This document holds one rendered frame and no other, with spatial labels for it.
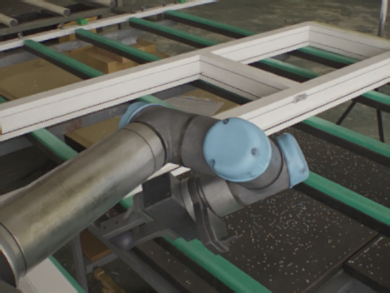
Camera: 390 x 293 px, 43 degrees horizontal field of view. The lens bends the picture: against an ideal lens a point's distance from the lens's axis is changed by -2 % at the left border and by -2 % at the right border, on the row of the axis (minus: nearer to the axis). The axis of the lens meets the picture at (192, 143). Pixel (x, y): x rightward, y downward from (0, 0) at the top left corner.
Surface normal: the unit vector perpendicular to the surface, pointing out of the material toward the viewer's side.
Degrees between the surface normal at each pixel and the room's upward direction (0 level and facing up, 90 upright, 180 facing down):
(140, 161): 68
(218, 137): 51
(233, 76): 90
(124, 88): 90
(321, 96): 90
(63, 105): 90
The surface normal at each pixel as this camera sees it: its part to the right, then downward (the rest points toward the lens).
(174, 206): 0.15, 0.76
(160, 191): -0.48, -0.51
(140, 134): 0.37, -0.69
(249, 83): -0.77, 0.31
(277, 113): 0.64, 0.35
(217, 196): -0.24, 0.16
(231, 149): -0.40, -0.24
